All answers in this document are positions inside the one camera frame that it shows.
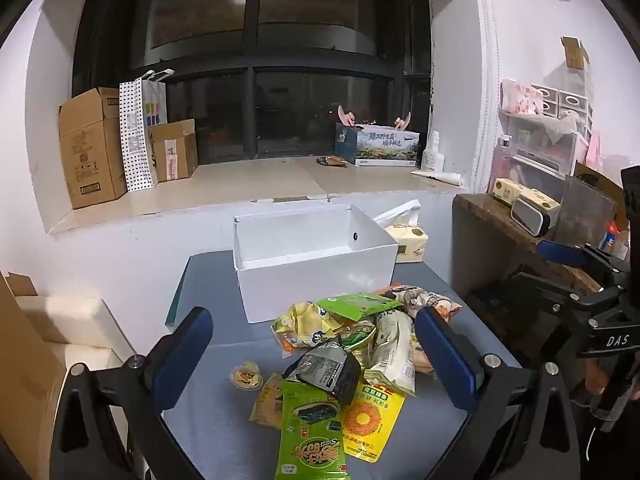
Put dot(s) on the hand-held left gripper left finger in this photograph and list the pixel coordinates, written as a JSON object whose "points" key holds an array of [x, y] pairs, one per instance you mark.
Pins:
{"points": [[182, 360]]}

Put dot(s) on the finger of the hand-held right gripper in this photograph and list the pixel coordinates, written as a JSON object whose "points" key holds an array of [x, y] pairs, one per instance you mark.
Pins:
{"points": [[545, 292], [562, 253]]}

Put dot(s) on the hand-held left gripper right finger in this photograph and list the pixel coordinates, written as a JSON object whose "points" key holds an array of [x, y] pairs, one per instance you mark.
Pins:
{"points": [[445, 360]]}

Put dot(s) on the cream white snack packet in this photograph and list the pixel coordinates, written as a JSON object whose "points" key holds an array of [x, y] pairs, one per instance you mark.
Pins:
{"points": [[392, 355]]}

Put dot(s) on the cartoon print snack packet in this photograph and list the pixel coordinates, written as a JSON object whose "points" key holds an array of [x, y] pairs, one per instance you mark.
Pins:
{"points": [[430, 302]]}

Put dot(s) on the small round yellow jelly cup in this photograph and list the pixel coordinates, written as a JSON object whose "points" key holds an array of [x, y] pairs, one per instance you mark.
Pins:
{"points": [[246, 376]]}

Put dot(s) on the dark green snack packet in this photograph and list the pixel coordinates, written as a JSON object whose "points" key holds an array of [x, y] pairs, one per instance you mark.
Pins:
{"points": [[357, 335]]}

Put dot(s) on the yellow sunflower print packet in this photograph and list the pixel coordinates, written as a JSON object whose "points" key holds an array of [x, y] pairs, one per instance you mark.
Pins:
{"points": [[372, 420]]}

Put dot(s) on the orange yellow snack packet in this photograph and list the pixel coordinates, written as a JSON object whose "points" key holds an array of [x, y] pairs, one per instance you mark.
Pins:
{"points": [[267, 402]]}

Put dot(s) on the light green snack packet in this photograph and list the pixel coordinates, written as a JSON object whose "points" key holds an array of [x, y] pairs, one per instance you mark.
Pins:
{"points": [[357, 305]]}

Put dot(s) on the black seaweed packet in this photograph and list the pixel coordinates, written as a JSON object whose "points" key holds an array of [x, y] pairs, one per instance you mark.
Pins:
{"points": [[325, 367]]}

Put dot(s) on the pale yellow snack packet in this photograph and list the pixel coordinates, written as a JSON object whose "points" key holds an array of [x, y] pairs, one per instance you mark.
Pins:
{"points": [[302, 325]]}

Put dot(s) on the white cardboard box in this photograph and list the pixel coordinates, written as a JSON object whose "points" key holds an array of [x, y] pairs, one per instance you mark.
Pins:
{"points": [[310, 285]]}

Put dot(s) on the large green seaweed snack packet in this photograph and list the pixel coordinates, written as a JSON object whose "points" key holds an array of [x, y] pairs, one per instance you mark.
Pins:
{"points": [[310, 440]]}

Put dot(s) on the person's right hand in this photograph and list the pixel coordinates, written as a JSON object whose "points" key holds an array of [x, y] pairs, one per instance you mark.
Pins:
{"points": [[597, 377]]}

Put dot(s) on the clear plastic sheet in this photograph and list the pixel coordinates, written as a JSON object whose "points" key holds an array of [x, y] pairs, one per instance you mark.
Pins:
{"points": [[585, 210]]}

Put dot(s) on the small yellow box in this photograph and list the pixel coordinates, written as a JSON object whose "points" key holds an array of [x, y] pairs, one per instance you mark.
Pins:
{"points": [[507, 190], [542, 199]]}

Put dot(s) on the dark wooden cabinet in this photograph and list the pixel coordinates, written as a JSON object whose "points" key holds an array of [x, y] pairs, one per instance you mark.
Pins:
{"points": [[490, 260]]}

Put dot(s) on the yellow tissue pack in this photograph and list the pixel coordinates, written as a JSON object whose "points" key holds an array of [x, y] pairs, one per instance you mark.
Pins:
{"points": [[411, 246]]}

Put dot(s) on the clear plastic drawer organizer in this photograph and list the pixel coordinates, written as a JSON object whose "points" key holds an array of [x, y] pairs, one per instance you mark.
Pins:
{"points": [[565, 105]]}

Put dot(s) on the white plastic bag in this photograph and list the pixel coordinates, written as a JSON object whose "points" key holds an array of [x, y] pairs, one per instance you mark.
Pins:
{"points": [[400, 210]]}

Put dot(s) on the flat brown cardboard sheet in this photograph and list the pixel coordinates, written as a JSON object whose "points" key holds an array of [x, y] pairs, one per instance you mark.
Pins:
{"points": [[25, 370]]}

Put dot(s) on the pink floral cloth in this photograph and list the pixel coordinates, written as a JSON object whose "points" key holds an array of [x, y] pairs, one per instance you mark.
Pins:
{"points": [[522, 97]]}

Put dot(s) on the white plastic bottle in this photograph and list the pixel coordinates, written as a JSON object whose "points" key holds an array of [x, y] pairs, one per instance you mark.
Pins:
{"points": [[432, 155]]}

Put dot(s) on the printed brown cardboard flap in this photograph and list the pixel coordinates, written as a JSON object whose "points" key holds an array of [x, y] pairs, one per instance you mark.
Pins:
{"points": [[20, 284]]}

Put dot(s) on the small cardboard piece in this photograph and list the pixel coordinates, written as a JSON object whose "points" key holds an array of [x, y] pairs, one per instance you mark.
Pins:
{"points": [[575, 54]]}

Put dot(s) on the pink toy claw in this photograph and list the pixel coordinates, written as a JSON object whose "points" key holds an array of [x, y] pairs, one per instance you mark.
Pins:
{"points": [[403, 122], [346, 116]]}

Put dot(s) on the landscape print tissue box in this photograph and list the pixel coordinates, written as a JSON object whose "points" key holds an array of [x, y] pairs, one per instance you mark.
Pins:
{"points": [[385, 147]]}

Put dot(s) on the small brown cardboard box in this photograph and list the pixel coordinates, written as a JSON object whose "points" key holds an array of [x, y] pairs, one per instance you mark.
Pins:
{"points": [[175, 152]]}

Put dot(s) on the dotted white paper bag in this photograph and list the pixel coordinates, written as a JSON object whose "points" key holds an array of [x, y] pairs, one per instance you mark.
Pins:
{"points": [[131, 150]]}

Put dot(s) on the small brown wrapper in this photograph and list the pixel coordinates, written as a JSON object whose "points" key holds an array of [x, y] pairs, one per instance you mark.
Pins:
{"points": [[332, 161]]}

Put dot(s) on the large brown cardboard box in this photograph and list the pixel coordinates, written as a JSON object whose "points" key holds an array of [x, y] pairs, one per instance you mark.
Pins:
{"points": [[90, 150]]}

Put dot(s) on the white bag with coloured squares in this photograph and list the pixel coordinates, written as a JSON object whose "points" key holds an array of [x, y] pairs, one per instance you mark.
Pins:
{"points": [[155, 105]]}

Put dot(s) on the dark framed window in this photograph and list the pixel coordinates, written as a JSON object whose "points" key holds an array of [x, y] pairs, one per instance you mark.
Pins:
{"points": [[300, 110]]}

